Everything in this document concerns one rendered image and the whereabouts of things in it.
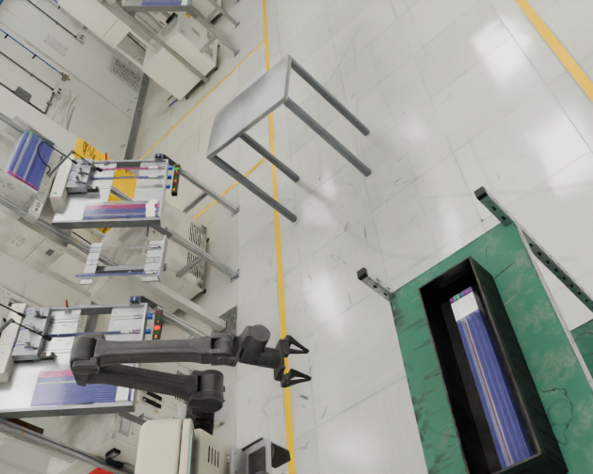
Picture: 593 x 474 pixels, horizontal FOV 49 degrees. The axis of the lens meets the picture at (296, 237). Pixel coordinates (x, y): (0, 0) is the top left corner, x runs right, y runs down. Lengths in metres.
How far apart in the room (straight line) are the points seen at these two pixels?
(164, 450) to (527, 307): 1.01
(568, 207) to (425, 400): 1.61
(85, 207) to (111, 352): 2.92
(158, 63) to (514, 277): 6.45
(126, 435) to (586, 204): 2.62
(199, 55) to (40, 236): 3.68
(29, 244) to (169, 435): 3.11
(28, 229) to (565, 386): 3.79
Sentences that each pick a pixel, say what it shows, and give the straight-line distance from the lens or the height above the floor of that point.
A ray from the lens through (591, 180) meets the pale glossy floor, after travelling 3.23.
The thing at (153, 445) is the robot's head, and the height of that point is 1.37.
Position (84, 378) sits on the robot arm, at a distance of 1.94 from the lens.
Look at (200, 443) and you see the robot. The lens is 1.99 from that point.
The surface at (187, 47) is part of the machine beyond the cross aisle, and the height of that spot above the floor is 0.43.
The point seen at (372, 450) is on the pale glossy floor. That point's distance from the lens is 3.18.
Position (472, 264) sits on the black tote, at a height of 1.06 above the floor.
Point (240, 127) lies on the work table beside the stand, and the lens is 4.09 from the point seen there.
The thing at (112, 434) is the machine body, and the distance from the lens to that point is 3.81.
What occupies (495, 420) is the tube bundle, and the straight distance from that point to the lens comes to 1.62.
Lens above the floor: 2.29
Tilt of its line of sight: 31 degrees down
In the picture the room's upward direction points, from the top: 54 degrees counter-clockwise
